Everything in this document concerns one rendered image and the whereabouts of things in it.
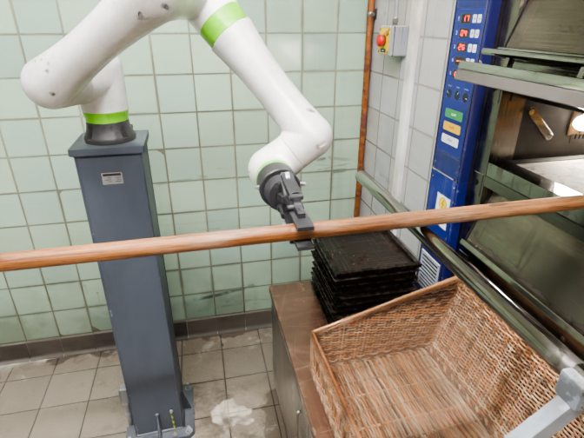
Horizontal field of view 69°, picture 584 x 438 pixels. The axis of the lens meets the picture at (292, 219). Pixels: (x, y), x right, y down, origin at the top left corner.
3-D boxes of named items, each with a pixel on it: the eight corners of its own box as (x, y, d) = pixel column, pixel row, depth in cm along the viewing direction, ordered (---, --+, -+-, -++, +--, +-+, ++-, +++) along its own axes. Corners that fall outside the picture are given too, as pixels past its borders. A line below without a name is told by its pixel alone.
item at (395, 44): (394, 54, 164) (397, 25, 160) (407, 56, 155) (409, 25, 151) (376, 54, 163) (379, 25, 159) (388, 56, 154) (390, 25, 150)
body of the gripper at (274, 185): (297, 170, 94) (307, 184, 85) (296, 205, 97) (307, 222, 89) (263, 172, 92) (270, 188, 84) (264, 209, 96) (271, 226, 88)
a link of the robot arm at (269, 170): (253, 201, 101) (251, 163, 97) (301, 196, 103) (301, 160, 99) (256, 211, 95) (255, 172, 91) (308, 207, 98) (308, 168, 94)
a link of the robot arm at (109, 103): (66, 123, 123) (50, 52, 114) (106, 113, 136) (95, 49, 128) (102, 128, 118) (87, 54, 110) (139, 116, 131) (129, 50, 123)
